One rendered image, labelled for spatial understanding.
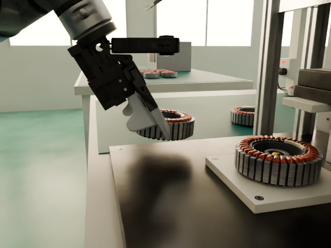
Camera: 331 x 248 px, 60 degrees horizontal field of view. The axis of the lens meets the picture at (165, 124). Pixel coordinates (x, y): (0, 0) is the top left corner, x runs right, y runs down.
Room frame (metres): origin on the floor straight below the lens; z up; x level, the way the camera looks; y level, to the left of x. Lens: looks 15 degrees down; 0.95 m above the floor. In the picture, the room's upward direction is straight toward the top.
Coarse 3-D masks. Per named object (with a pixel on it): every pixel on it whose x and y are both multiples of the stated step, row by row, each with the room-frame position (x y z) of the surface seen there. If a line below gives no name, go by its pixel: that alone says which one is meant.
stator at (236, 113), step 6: (234, 108) 0.78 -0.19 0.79; (240, 108) 0.79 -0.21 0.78; (246, 108) 0.80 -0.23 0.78; (252, 108) 0.80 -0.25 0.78; (234, 114) 0.75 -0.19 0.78; (240, 114) 0.73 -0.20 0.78; (246, 114) 0.73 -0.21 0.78; (252, 114) 0.72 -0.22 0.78; (234, 120) 0.75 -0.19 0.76; (240, 120) 0.73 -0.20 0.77; (246, 120) 0.72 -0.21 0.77; (252, 120) 0.72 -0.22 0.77
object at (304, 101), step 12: (300, 72) 0.41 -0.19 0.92; (312, 72) 0.39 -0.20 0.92; (324, 72) 0.37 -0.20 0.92; (300, 84) 0.41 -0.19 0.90; (312, 84) 0.39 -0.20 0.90; (324, 84) 0.37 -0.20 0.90; (300, 96) 0.40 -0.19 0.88; (312, 96) 0.38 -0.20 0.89; (324, 96) 0.36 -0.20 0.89; (300, 108) 0.37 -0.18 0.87; (312, 108) 0.35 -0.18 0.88; (324, 108) 0.35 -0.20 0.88
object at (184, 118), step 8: (168, 112) 0.54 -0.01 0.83; (176, 112) 0.53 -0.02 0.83; (168, 120) 0.46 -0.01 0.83; (176, 120) 0.47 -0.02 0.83; (184, 120) 0.47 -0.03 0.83; (192, 120) 0.49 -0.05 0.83; (152, 128) 0.46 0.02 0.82; (176, 128) 0.46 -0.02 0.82; (184, 128) 0.47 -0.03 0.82; (192, 128) 0.49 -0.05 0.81; (144, 136) 0.47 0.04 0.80; (152, 136) 0.46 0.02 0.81; (160, 136) 0.46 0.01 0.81; (176, 136) 0.46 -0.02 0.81; (184, 136) 0.47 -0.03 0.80
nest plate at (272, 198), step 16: (208, 160) 0.41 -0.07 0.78; (224, 160) 0.41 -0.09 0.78; (224, 176) 0.36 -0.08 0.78; (240, 176) 0.36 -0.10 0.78; (320, 176) 0.36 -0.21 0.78; (240, 192) 0.32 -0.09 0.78; (256, 192) 0.31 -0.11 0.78; (272, 192) 0.31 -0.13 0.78; (288, 192) 0.31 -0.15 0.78; (304, 192) 0.31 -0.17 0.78; (320, 192) 0.31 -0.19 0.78; (256, 208) 0.28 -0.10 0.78; (272, 208) 0.29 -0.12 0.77; (288, 208) 0.29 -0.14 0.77
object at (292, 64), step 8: (296, 16) 1.39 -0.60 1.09; (304, 16) 1.36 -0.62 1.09; (296, 24) 1.39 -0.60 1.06; (304, 24) 1.37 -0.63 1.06; (296, 32) 1.38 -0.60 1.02; (304, 32) 1.37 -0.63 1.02; (296, 40) 1.37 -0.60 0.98; (296, 48) 1.37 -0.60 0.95; (296, 56) 1.36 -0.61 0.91; (280, 64) 1.40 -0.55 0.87; (288, 64) 1.34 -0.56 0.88; (296, 64) 1.34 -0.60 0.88; (280, 72) 1.35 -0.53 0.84; (288, 72) 1.34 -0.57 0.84; (296, 72) 1.34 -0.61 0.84; (288, 80) 1.40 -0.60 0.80; (296, 80) 1.36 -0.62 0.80; (280, 88) 1.35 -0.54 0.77; (288, 88) 1.39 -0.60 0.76
